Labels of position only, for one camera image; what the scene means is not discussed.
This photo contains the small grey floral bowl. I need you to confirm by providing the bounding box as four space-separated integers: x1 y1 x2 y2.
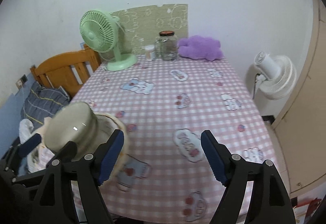
43 102 98 158

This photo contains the large grey floral bowl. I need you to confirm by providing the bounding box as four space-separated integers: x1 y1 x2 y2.
75 113 130 181

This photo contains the white plastic bag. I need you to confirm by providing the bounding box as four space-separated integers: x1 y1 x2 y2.
19 119 34 144

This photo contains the red white paper bag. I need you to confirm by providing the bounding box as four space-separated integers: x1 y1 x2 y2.
293 198 322 224

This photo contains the blue plaid pillow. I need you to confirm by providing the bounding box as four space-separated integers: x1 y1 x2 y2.
20 81 71 129

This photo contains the beige wooden door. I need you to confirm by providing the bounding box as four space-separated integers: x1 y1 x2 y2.
272 0 325 198

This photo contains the pink checked tablecloth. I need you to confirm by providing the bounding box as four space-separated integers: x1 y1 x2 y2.
74 57 276 223

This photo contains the green desk fan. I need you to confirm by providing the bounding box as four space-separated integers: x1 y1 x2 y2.
80 10 138 71

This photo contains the cotton swab container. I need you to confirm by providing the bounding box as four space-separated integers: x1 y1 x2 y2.
144 45 156 61

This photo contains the white floor fan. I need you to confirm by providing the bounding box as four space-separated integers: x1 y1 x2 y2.
252 51 297 100

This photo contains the glass jar black lid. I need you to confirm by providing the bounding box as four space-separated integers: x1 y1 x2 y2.
155 31 178 61

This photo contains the green patterned board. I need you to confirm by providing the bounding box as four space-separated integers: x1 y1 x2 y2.
111 4 188 55

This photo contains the purple plush cushion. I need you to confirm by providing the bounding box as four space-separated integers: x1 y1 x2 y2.
178 36 224 61

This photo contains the wall power socket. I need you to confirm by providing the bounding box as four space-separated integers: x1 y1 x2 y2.
15 75 28 89

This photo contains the black fan power cable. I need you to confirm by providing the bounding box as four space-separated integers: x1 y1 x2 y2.
252 73 262 100

